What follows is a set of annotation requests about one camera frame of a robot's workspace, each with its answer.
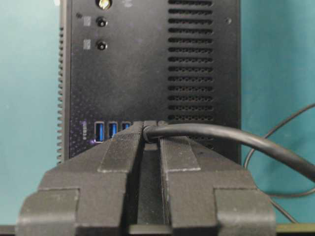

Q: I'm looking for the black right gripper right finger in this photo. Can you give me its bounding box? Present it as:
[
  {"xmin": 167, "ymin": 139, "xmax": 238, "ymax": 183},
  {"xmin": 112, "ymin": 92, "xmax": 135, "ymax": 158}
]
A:
[{"xmin": 158, "ymin": 137, "xmax": 277, "ymax": 236}]

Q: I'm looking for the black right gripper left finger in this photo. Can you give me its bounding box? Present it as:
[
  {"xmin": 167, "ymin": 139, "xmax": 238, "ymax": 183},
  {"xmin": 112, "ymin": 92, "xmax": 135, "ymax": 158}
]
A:
[{"xmin": 15, "ymin": 121, "xmax": 143, "ymax": 236}]

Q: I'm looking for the black USB cable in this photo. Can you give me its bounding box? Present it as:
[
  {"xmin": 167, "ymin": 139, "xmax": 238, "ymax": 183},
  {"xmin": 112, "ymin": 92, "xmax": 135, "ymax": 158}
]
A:
[{"xmin": 142, "ymin": 103, "xmax": 315, "ymax": 223}]

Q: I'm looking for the black PC box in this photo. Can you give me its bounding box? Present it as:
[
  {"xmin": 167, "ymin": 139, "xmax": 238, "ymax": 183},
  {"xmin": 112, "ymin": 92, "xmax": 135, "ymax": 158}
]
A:
[{"xmin": 57, "ymin": 0, "xmax": 242, "ymax": 226}]

